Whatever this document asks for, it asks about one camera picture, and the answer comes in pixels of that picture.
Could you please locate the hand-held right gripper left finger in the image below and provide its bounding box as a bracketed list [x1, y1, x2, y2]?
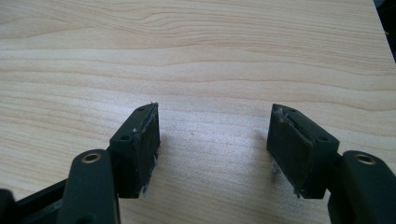
[108, 102, 162, 200]

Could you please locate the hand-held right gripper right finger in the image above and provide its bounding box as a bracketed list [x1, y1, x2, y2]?
[266, 103, 340, 200]

